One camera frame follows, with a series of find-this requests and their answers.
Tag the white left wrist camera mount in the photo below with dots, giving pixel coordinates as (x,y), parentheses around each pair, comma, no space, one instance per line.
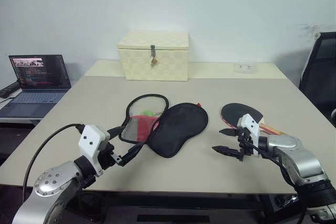
(90,140)

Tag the black table underframe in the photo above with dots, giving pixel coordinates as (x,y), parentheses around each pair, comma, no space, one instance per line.
(170,203)

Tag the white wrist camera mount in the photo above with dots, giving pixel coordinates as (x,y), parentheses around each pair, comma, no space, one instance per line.
(249,125)
(90,140)

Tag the black mesh office chair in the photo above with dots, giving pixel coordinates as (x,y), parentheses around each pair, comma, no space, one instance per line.
(320,77)

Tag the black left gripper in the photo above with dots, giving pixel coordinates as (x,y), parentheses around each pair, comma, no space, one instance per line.
(107,155)

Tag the black table tennis paddle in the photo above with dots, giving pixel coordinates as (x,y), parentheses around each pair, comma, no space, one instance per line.
(233,113)

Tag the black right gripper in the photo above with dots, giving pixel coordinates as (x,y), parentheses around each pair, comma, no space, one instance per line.
(245,148)

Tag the black rectangular device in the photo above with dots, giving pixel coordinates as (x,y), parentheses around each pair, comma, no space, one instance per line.
(10,89)

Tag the brass padlock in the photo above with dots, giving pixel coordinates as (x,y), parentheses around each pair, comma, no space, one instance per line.
(154,62)

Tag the black and red paddle case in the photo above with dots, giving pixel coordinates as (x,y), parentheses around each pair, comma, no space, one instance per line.
(181,127)

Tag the cream woven storage box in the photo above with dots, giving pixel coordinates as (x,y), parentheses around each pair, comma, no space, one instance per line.
(157,61)

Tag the open blue-grey laptop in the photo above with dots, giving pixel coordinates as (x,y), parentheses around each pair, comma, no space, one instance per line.
(39,77)

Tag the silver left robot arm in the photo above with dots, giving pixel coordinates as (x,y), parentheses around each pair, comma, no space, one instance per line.
(50,179)

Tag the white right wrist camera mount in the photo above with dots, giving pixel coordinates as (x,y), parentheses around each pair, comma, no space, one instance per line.
(249,125)

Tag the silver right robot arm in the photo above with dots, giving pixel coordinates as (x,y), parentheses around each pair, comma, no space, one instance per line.
(296,153)

